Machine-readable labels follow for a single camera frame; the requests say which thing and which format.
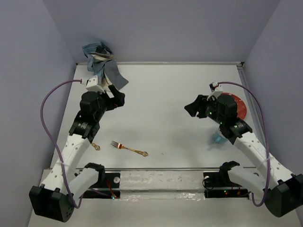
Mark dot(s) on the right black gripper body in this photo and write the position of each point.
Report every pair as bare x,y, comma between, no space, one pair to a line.
209,109

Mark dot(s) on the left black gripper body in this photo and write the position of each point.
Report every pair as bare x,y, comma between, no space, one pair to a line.
104,105

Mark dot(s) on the red and teal plate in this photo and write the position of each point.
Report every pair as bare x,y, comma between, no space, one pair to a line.
241,107

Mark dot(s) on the light blue mug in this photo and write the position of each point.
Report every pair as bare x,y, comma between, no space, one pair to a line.
218,138

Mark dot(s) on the gold spoon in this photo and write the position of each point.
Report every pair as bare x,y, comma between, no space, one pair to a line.
95,146

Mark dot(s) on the striped cloth placemat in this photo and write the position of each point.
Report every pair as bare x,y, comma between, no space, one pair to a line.
102,63

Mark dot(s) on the gold fork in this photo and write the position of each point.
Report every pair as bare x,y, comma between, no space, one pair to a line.
121,146

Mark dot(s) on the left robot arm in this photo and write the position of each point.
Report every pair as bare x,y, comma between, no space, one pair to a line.
61,192

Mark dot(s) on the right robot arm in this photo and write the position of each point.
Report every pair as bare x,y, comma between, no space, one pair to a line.
282,188

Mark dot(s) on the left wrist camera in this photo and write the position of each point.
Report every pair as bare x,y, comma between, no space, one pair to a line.
94,84

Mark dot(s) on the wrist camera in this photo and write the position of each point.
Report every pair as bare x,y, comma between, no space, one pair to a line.
94,84
216,90

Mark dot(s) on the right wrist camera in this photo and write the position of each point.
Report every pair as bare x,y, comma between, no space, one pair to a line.
216,90

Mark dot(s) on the aluminium rail right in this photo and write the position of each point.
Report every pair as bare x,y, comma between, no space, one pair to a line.
258,130

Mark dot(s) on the aluminium rail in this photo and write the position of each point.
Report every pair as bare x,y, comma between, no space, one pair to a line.
258,130
236,63
164,169

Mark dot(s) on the aluminium rail back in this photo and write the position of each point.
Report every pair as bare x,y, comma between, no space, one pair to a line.
236,63

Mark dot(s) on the aluminium rail front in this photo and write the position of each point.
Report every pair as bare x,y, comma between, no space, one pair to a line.
164,169

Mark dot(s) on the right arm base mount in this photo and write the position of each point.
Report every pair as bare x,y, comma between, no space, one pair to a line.
218,185

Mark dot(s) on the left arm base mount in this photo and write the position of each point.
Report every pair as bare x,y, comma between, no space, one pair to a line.
92,181

